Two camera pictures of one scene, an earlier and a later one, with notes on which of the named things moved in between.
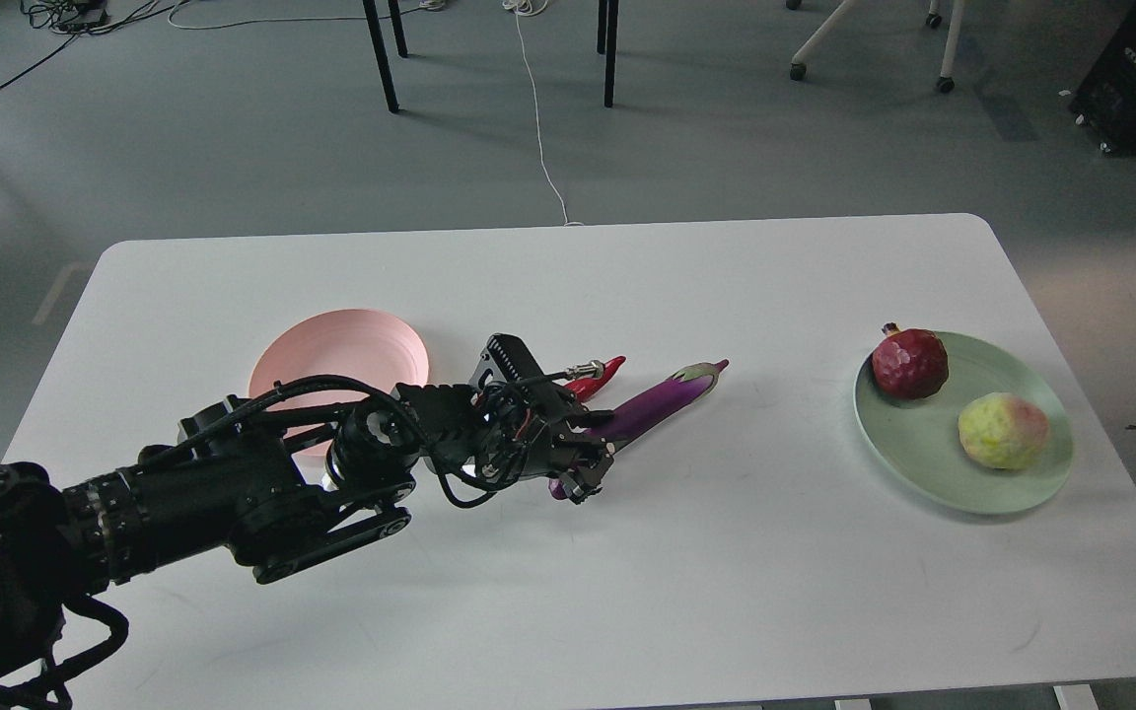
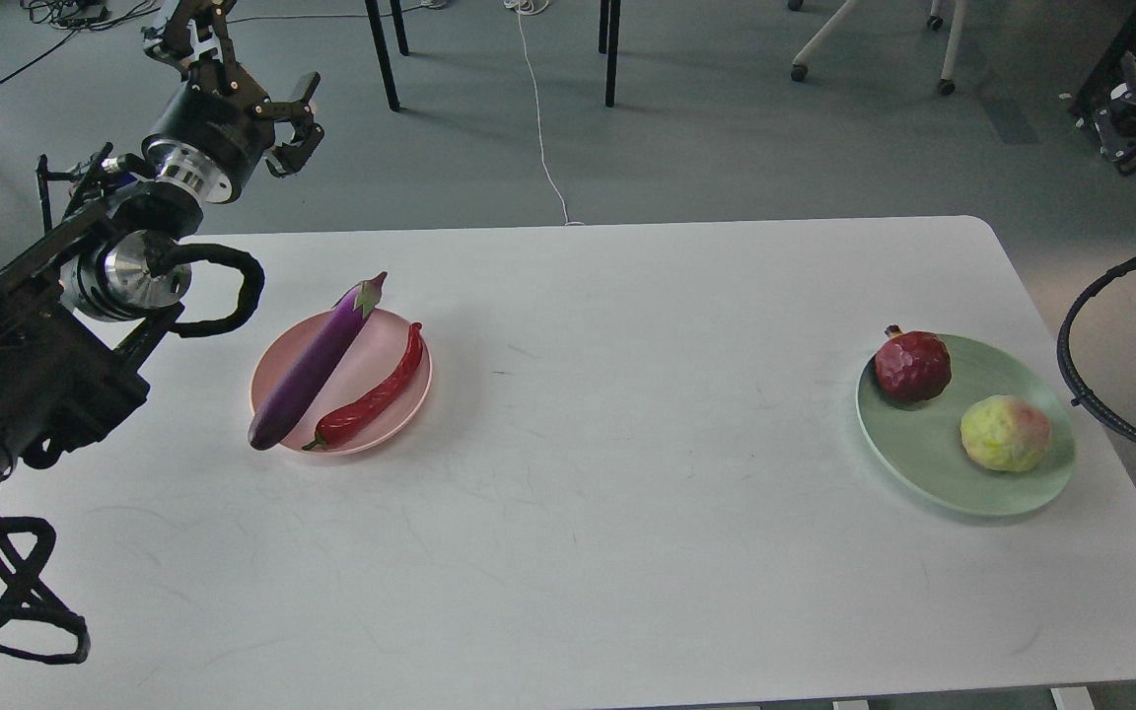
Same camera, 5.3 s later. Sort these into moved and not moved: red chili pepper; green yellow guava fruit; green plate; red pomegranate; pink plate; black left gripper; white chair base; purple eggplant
Moved: black left gripper; purple eggplant; red chili pepper
Not moved: white chair base; red pomegranate; green plate; green yellow guava fruit; pink plate
